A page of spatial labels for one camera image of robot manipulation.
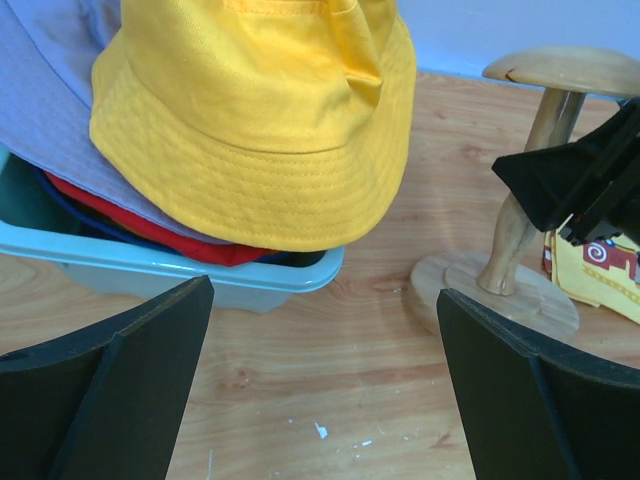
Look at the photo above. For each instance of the wooden hat stand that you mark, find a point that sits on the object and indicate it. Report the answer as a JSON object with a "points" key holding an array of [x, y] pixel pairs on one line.
{"points": [[567, 74]]}

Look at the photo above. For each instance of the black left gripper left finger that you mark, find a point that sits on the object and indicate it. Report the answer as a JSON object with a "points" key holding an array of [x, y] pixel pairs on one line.
{"points": [[105, 401]]}

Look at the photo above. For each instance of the red bucket hat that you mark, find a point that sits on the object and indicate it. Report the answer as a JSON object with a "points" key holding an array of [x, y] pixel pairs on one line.
{"points": [[165, 240]]}

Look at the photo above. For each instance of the blue bucket hat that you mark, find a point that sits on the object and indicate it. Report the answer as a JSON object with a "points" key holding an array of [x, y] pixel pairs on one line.
{"points": [[90, 220]]}

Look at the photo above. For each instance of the yellow cartoon print cloth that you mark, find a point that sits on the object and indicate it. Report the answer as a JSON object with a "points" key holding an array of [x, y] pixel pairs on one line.
{"points": [[599, 274]]}

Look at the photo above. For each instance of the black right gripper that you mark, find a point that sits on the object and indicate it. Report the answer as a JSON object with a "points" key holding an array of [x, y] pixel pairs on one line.
{"points": [[591, 186]]}

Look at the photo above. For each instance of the lavender bucket hat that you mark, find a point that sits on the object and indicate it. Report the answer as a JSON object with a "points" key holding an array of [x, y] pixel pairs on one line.
{"points": [[48, 49]]}

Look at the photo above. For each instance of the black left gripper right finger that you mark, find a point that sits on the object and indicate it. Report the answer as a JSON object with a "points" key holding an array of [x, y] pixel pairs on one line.
{"points": [[533, 407]]}

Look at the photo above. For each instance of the light teal plastic bin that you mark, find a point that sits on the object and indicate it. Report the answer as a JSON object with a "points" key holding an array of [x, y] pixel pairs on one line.
{"points": [[34, 226]]}

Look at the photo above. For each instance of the yellow bucket hat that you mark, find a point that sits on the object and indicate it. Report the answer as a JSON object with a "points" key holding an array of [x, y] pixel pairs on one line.
{"points": [[276, 124]]}

